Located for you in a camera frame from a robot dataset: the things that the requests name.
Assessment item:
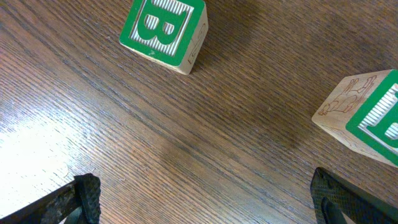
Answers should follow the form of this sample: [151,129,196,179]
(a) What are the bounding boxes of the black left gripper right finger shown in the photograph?
[310,167,397,224]

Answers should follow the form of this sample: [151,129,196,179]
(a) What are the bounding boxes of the green b block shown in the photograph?
[119,0,208,75]
[312,70,397,167]

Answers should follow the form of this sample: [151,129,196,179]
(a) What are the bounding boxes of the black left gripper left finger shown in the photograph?
[1,173,101,224]

